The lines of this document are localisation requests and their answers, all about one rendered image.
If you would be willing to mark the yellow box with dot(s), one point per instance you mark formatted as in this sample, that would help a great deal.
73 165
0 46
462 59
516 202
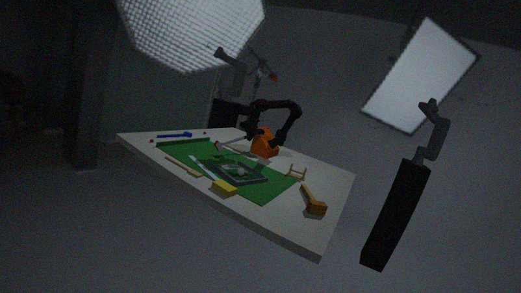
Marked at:
224 188

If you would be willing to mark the pale blue flat bar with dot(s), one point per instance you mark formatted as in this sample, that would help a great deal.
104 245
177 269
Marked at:
205 169

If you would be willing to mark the brown wooden mallet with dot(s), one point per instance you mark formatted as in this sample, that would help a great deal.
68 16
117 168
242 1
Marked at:
313 206

